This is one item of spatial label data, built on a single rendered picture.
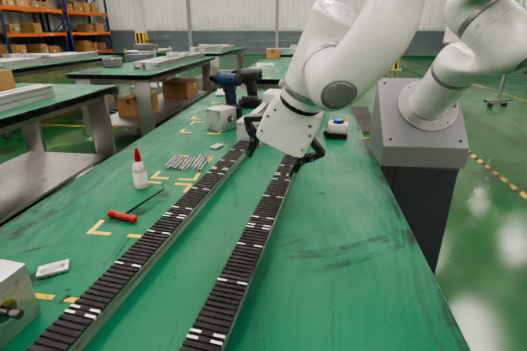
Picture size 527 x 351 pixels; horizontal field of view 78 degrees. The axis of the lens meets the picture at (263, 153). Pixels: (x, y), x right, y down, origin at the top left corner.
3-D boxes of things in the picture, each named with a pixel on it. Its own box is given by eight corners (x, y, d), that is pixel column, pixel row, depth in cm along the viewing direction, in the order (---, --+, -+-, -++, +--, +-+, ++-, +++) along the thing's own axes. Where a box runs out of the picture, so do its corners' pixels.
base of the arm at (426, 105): (456, 85, 112) (486, 48, 94) (458, 135, 104) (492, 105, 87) (397, 79, 114) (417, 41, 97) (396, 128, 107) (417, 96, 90)
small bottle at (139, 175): (132, 188, 92) (125, 149, 88) (141, 183, 95) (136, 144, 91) (142, 190, 90) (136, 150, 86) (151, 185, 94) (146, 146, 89)
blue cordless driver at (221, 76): (237, 119, 162) (236, 74, 154) (204, 115, 170) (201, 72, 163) (245, 116, 169) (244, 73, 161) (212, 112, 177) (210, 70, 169)
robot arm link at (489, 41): (455, 48, 95) (507, -25, 73) (503, 95, 88) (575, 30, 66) (421, 66, 93) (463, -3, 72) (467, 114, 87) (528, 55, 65)
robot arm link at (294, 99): (275, 85, 52) (270, 99, 54) (326, 108, 52) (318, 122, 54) (288, 64, 59) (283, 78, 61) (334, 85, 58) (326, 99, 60)
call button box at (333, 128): (347, 139, 132) (348, 124, 130) (322, 138, 135) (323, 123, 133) (347, 134, 140) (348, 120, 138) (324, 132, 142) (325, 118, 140)
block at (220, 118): (226, 133, 141) (225, 111, 137) (206, 128, 147) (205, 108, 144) (241, 128, 148) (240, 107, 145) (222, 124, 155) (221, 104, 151)
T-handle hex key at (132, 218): (134, 225, 75) (132, 218, 74) (106, 217, 78) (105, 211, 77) (176, 194, 88) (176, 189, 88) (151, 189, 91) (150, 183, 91)
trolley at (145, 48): (160, 102, 579) (154, 41, 544) (129, 102, 582) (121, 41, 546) (177, 92, 676) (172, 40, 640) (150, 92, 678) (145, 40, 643)
